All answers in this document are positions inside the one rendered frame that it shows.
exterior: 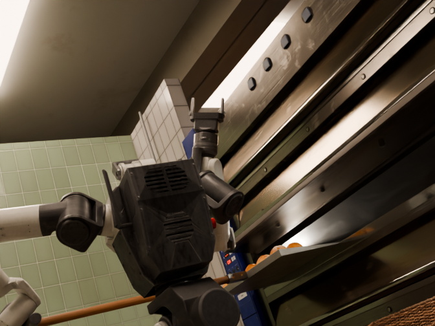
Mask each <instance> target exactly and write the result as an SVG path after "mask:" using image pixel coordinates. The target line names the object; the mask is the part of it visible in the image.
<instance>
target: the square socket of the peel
mask: <svg viewBox="0 0 435 326"><path fill-rule="evenodd" d="M227 277H228V278H229V283H227V285H228V284H231V283H236V282H239V281H245V280H246V279H247V278H248V277H247V273H246V271H242V272H236V273H233V274H228V275H227Z"/></svg>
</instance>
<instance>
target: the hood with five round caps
mask: <svg viewBox="0 0 435 326"><path fill-rule="evenodd" d="M366 2H367V0H305V1H304V2H303V3H302V4H301V6H300V7H299V8H298V10H297V11H296V12H295V14H294V15H293V16H292V18H291V19H290V20H289V21H288V22H287V24H286V25H285V27H284V28H283V29H282V30H281V32H280V33H279V34H278V35H277V37H276V38H275V39H274V41H273V42H272V43H271V44H270V45H269V47H268V48H267V50H266V51H265V52H264V53H263V55H262V56H261V57H260V59H259V60H258V61H257V62H256V64H255V65H254V67H253V68H252V69H251V70H250V71H249V73H248V74H247V75H246V77H245V78H244V79H243V80H242V82H241V83H240V84H239V85H238V87H237V88H236V90H235V91H234V92H233V93H232V94H231V96H230V97H229V98H228V100H227V101H226V102H225V104H224V111H225V117H224V122H221V123H219V132H218V133H215V134H216V135H218V142H219V145H218V148H217V155H216V158H217V159H219V161H220V162H222V161H224V160H225V159H226V158H227V156H228V155H229V154H230V153H231V152H232V151H233V149H234V148H235V147H236V146H237V145H238V144H239V143H240V142H241V141H242V140H243V139H244V138H245V136H246V135H247V134H248V133H249V132H250V131H251V129H252V128H253V127H254V126H255V125H256V124H257V123H258V122H259V121H260V120H261V119H262V117H263V116H264V115H265V114H266V113H267V112H268V110H269V109H270V108H271V107H272V106H273V105H274V104H275V103H276V102H277V101H278V100H279V99H280V97H281V96H282V95H283V94H284V93H285V92H286V90H288V88H290V86H291V85H292V84H293V83H294V82H295V81H296V80H297V78H298V77H299V76H300V75H301V74H302V73H303V72H304V71H305V70H306V69H307V68H308V67H309V65H310V64H311V63H312V62H313V61H314V60H315V58H316V57H317V56H318V55H319V54H320V53H321V52H322V51H323V50H324V49H325V48H326V46H327V45H328V44H329V43H330V42H331V41H332V39H333V38H334V37H335V36H336V35H337V34H338V33H339V32H340V31H341V30H342V29H343V28H344V26H345V25H346V24H347V23H348V22H349V21H350V19H351V18H352V17H353V16H354V15H355V14H356V13H357V12H358V11H359V10H360V9H361V7H362V6H363V5H364V4H365V3H366Z"/></svg>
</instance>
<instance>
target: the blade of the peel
mask: <svg viewBox="0 0 435 326"><path fill-rule="evenodd" d="M336 244H338V243H328V244H318V245H311V246H301V247H295V248H284V249H279V250H277V251H276V252H274V253H273V254H271V255H270V256H269V257H267V258H265V259H264V260H263V261H261V262H260V263H258V264H257V265H256V266H254V267H252V268H251V269H250V270H248V271H247V272H246V273H247V277H248V278H247V279H246V280H245V281H239V282H236V283H231V284H228V285H227V286H225V287H224V289H225V290H226V291H228V292H230V293H231V294H232V295H236V294H241V293H244V292H248V291H252V290H256V289H259V288H264V287H269V286H270V285H272V284H273V283H275V282H277V281H278V280H280V279H282V278H283V277H285V276H286V275H288V274H290V273H291V272H293V271H294V270H296V269H298V268H299V267H301V266H302V265H304V264H306V263H307V262H309V261H310V260H312V259H314V258H315V257H316V256H318V255H320V254H321V253H323V252H325V251H326V250H328V249H330V248H331V247H332V246H335V245H336Z"/></svg>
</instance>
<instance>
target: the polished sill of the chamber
mask: <svg viewBox="0 0 435 326"><path fill-rule="evenodd" d="M434 197H435V183H434V184H432V185H431V186H429V187H428V188H426V189H424V190H423V191H421V192H419V193H418V194H416V195H415V196H413V197H411V198H410V199H408V200H407V201H405V202H403V203H402V204H400V205H399V206H397V207H395V208H394V209H392V210H390V211H389V212H387V213H386V214H384V215H382V216H381V217H380V218H378V219H376V220H375V221H373V222H371V223H370V224H368V225H366V226H365V227H364V228H361V229H360V230H359V231H357V232H355V233H354V234H352V235H350V236H349V237H347V238H345V239H344V240H343V241H341V242H339V243H338V244H336V245H335V246H332V247H331V248H330V249H328V250H326V251H325V252H323V253H321V254H320V255H318V256H316V257H315V258H314V259H312V260H310V261H309V262H307V263H306V264H304V265H302V266H301V267H299V268H298V269H296V270H294V271H293V272H291V273H290V274H288V275H286V276H285V277H283V278H282V279H280V280H278V281H277V282H275V283H273V284H272V285H270V286H269V287H267V288H265V289H264V292H265V295H266V297H268V296H270V295H271V294H273V293H275V292H276V291H278V290H280V289H281V288H284V287H285V286H287V285H288V284H290V283H292V282H293V281H295V280H297V279H298V278H300V277H302V276H303V275H305V274H307V273H308V272H310V271H312V270H313V269H315V268H316V267H318V266H320V265H322V264H323V263H325V262H326V261H329V260H330V259H332V258H333V257H335V256H337V255H339V254H340V253H342V252H343V251H345V250H347V249H349V248H350V247H352V246H353V245H356V244H357V243H359V242H360V241H362V240H363V239H366V238H367V237H369V236H370V235H372V234H374V233H375V232H377V231H379V230H380V229H382V228H384V227H385V226H387V225H389V224H390V223H392V222H394V221H396V220H397V219H399V218H400V217H402V216H404V215H406V214H407V213H409V212H411V211H412V210H414V209H416V208H417V207H419V206H421V205H422V204H424V203H426V202H427V201H429V200H431V199H432V198H434Z"/></svg>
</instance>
